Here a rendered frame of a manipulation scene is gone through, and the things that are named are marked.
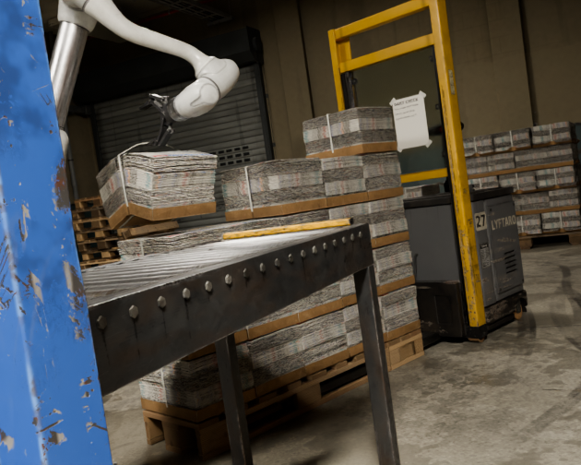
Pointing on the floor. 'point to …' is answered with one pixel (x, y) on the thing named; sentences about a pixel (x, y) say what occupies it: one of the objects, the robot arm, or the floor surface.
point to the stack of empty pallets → (105, 241)
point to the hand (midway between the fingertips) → (147, 125)
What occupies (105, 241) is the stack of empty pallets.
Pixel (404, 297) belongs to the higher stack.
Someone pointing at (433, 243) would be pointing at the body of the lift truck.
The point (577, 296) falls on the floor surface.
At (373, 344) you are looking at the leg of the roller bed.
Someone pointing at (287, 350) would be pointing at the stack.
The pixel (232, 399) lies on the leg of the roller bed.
